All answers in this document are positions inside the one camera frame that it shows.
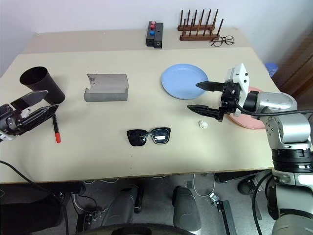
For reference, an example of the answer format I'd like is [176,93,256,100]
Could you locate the wooden peg rack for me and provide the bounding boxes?
[177,9,224,42]

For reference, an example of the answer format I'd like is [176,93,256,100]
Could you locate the black metal bracket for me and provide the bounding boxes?
[209,193,237,235]

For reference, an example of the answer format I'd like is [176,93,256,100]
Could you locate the black pen with red cap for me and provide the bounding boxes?
[52,113,62,144]

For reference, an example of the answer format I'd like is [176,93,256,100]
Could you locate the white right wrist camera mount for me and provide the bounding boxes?
[226,63,251,117]

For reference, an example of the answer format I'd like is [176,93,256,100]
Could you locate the black cup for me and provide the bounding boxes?
[19,66,66,105]

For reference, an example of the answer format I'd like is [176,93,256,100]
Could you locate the black sunglasses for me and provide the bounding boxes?
[126,127,172,147]

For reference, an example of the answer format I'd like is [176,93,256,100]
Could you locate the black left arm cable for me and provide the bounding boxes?
[0,160,68,235]

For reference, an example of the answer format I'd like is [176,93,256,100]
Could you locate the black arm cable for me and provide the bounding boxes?
[0,160,68,235]
[233,96,313,117]

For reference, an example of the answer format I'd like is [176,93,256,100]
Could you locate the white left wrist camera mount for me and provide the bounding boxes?
[0,131,14,142]

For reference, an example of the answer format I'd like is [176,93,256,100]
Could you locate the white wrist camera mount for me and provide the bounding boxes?
[0,131,14,142]
[226,63,251,117]

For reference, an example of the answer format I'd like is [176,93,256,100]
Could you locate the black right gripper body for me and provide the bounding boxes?
[219,81,242,116]

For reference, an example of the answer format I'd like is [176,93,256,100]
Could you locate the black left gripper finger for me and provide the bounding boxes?
[10,90,49,110]
[17,104,60,135]

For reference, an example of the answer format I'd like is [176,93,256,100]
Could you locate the plain black box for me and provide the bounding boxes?
[153,22,164,50]

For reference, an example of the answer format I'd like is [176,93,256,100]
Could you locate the black table frame bar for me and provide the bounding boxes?
[0,181,86,197]

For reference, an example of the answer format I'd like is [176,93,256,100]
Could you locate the pink plate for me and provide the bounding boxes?
[226,85,268,131]

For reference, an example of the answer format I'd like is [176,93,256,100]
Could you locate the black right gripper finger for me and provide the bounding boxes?
[195,81,225,93]
[187,104,224,122]

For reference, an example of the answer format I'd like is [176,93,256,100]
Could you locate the black lower body cable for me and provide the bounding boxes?
[252,171,277,235]

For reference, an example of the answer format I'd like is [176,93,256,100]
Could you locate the thin black-framed eyeglasses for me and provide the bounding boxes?
[209,35,235,48]

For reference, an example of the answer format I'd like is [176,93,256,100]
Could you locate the blue water jug top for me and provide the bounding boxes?
[264,62,279,79]

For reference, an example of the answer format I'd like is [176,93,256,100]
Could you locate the brown wooden door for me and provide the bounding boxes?
[278,23,313,97]

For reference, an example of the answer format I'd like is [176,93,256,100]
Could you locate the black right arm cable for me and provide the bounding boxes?
[233,96,313,117]

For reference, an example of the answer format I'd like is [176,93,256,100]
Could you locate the grey glasses case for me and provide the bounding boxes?
[83,72,130,103]

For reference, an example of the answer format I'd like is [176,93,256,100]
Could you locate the white floor cable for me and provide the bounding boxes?
[192,172,216,199]

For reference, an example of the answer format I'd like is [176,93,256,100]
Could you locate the black box with coloured buttons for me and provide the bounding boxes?
[145,21,157,47]

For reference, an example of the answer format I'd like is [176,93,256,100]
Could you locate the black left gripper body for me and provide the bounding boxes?
[0,103,34,136]

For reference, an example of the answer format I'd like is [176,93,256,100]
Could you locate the blue plate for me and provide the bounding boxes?
[160,63,210,100]

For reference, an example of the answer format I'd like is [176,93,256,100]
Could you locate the grey rounded shape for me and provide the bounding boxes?
[100,185,145,235]
[172,185,204,232]

